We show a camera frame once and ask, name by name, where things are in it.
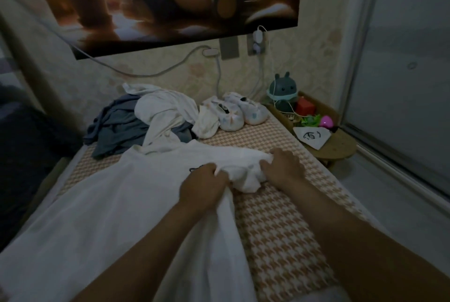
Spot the teal round bunny lamp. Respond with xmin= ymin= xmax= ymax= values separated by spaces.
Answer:
xmin=267 ymin=72 xmax=299 ymax=113

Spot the grey sliding door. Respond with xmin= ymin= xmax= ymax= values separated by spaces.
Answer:
xmin=330 ymin=0 xmax=450 ymax=215

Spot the thin white charger cable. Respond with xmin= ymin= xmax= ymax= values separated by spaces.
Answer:
xmin=242 ymin=52 xmax=271 ymax=102

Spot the long white cable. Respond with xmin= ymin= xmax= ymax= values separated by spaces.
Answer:
xmin=0 ymin=0 xmax=220 ymax=78

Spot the white printed card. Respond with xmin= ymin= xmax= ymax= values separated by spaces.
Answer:
xmin=292 ymin=125 xmax=333 ymax=151

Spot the person's left hand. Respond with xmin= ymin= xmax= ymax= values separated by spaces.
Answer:
xmin=178 ymin=163 xmax=233 ymax=215

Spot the white printed slipper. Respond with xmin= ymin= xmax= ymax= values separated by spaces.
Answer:
xmin=200 ymin=96 xmax=246 ymax=132
xmin=224 ymin=92 xmax=270 ymax=126

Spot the wooden bedside tray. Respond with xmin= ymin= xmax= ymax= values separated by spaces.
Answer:
xmin=269 ymin=91 xmax=358 ymax=167

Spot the person's left forearm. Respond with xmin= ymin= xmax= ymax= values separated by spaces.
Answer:
xmin=70 ymin=200 xmax=205 ymax=302

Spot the white charger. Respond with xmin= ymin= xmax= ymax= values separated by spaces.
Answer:
xmin=251 ymin=26 xmax=267 ymax=56

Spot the red toy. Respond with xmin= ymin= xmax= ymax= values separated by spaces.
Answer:
xmin=295 ymin=96 xmax=316 ymax=116

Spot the dark patterned bed cover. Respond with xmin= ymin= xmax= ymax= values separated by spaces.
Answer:
xmin=0 ymin=84 xmax=85 ymax=250

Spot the grey wall socket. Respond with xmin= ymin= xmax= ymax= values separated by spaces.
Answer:
xmin=219 ymin=36 xmax=240 ymax=60

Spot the person's right forearm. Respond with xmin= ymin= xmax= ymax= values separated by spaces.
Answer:
xmin=285 ymin=175 xmax=450 ymax=302

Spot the white T-shirt with letter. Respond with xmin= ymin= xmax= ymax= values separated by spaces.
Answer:
xmin=0 ymin=138 xmax=275 ymax=302

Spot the person's right hand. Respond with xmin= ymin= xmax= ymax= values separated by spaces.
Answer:
xmin=259 ymin=147 xmax=308 ymax=192

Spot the green toy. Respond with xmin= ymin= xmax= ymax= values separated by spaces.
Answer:
xmin=301 ymin=113 xmax=323 ymax=128

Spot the pile of grey-blue clothes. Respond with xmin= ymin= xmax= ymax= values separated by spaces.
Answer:
xmin=84 ymin=94 xmax=194 ymax=160

